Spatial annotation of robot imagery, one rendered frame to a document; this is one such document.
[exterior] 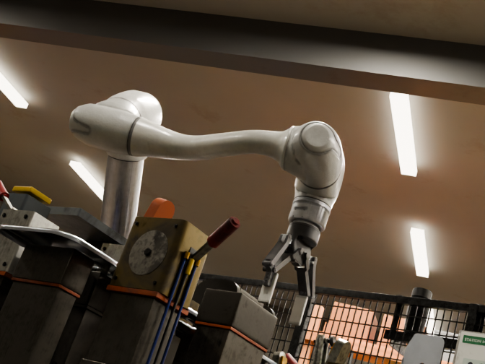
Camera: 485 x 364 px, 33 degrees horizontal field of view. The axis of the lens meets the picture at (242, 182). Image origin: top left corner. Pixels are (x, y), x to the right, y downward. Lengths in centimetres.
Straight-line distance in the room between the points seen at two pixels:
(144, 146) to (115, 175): 25
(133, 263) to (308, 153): 61
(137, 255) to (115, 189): 102
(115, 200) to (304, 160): 70
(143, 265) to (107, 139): 85
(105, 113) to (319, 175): 58
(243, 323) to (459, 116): 474
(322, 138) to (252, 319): 49
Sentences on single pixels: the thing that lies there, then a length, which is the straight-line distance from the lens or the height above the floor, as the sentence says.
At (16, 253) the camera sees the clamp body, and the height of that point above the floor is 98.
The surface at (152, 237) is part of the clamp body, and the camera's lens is 123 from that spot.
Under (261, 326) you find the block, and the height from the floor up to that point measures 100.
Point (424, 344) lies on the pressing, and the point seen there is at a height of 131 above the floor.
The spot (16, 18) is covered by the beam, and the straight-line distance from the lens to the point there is 636.
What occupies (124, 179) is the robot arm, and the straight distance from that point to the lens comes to 224.
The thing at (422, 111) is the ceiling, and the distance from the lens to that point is 605.
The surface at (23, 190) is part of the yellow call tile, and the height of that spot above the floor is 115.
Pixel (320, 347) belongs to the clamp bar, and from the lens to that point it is 230.
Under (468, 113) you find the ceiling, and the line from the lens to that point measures 595.
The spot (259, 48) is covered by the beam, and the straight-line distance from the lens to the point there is 544.
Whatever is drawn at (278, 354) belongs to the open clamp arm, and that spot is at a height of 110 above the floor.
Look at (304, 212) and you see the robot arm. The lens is 187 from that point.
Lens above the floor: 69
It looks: 21 degrees up
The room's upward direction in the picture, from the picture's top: 19 degrees clockwise
